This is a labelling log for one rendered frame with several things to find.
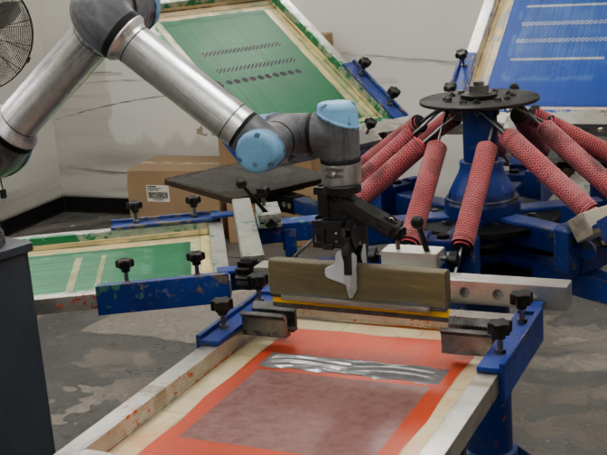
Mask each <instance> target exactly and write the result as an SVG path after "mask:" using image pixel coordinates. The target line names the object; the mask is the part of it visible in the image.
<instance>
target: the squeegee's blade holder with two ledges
mask: <svg viewBox="0 0 607 455"><path fill-rule="evenodd" d="M281 300H285V301H295V302H314V303H324V304H334V305H344V306H354V307H364V308H374V309H384V310H393V311H412V312H422V313H429V312H430V306H428V305H417V304H407V303H397V302H377V301H367V300H357V299H346V298H336V297H326V296H316V295H305V294H295V293H285V292H284V293H283V294H281Z"/></svg>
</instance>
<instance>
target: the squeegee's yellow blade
mask: <svg viewBox="0 0 607 455"><path fill-rule="evenodd" d="M273 302H287V303H296V304H306V305H316V306H326V307H336V308H345V309H355V310H365V311H384V312H394V313H404V314H414V315H424V316H433V317H443V318H449V317H450V309H448V310H447V311H446V312H442V311H430V312H429V313H422V312H412V311H393V310H384V309H374V308H364V307H354V306H344V305H334V304H324V303H314V302H295V301H285V300H281V297H273Z"/></svg>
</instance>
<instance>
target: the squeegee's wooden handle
mask: <svg viewBox="0 0 607 455"><path fill-rule="evenodd" d="M334 263H335V261H332V260H321V259H308V258H296V257H283V256H273V257H271V258H270V259H269V261H268V272H269V285H270V295H271V296H273V297H281V294H283V293H295V294H305V295H316V296H326V297H336V298H346V299H357V300H367V301H377V302H397V303H407V304H417V305H428V306H430V311H442V312H446V311H447V310H448V309H449V308H450V307H451V281H450V271H449V269H443V268H430V267H418V266H405V265H382V264H370V263H357V267H356V272H357V286H358V289H357V291H356V292H355V294H354V296H353V298H349V295H348V293H347V289H346V285H345V284H343V283H339V282H336V281H333V280H331V279H328V278H327V277H326V276H325V268H326V267H328V266H330V265H334Z"/></svg>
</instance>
